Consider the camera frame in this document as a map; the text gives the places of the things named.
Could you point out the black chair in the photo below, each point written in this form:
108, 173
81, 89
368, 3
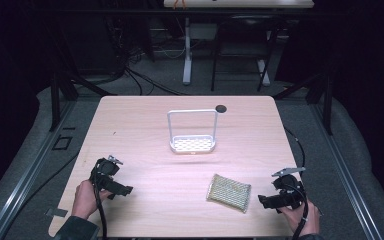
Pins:
243, 36

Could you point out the orange object on desk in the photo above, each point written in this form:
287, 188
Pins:
179, 4

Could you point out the grey tape piece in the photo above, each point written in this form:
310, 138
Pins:
56, 212

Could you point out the yellow mesh sponge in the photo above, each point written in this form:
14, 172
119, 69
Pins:
228, 192

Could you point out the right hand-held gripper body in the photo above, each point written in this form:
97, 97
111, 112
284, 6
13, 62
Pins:
288, 188

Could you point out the black tape strip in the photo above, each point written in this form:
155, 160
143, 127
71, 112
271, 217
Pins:
69, 128

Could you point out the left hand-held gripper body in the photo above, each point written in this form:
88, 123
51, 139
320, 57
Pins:
105, 170

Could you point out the aluminium floor rail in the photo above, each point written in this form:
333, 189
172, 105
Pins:
343, 173
23, 176

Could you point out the white sponge rack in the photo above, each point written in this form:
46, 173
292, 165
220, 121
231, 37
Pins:
192, 144

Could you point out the white background desk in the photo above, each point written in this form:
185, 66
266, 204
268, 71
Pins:
240, 3

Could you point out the black metal stand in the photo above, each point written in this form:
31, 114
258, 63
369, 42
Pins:
55, 100
328, 100

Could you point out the black tape square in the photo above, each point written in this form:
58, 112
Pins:
62, 143

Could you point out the person's left hand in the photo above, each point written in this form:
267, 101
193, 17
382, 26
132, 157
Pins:
86, 200

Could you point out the black table grommet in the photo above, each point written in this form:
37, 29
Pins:
220, 108

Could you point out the person's right hand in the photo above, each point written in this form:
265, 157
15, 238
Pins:
305, 220

